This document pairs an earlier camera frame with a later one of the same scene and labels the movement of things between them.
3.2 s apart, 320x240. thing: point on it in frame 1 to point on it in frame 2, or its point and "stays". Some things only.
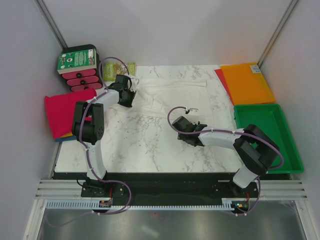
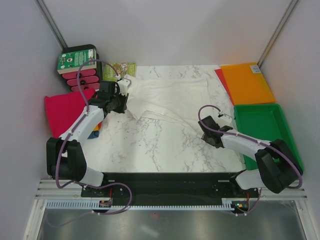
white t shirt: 166,97 stays
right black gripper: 180,136 to 204,137
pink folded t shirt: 61,109 stays
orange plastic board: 246,84 stays
